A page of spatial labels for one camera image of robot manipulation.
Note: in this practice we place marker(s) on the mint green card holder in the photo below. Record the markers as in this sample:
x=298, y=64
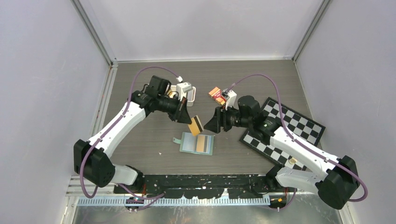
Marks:
x=187, y=143

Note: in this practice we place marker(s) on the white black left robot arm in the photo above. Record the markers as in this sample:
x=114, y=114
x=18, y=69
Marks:
x=92, y=157

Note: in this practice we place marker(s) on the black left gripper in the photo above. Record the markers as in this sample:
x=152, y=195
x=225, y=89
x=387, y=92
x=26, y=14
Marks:
x=182, y=116

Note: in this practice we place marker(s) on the black white chessboard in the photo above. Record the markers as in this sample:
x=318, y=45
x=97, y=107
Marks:
x=302, y=126

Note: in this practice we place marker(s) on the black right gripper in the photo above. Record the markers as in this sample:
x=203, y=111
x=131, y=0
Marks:
x=220, y=118

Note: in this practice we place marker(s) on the red orange small box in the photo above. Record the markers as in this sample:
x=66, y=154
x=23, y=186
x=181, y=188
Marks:
x=218, y=95

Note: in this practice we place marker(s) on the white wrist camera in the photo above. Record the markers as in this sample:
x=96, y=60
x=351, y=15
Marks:
x=182, y=88
x=230, y=96

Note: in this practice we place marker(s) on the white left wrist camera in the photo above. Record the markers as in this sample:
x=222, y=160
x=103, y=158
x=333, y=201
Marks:
x=182, y=88

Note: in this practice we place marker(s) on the gold black stripe credit card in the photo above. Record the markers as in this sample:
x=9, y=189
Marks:
x=195, y=126

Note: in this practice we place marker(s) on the aluminium frame rail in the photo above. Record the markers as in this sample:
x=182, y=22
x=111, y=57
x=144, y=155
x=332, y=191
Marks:
x=222, y=200

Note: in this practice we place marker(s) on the white rectangular plastic tray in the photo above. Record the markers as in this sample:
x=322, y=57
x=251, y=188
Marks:
x=190, y=97

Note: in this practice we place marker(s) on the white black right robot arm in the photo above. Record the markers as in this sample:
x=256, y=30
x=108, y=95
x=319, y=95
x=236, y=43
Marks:
x=332, y=178

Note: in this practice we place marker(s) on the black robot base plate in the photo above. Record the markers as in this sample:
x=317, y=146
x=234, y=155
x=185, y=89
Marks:
x=202, y=186

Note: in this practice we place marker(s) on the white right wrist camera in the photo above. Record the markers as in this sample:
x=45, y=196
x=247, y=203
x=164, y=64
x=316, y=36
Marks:
x=230, y=96

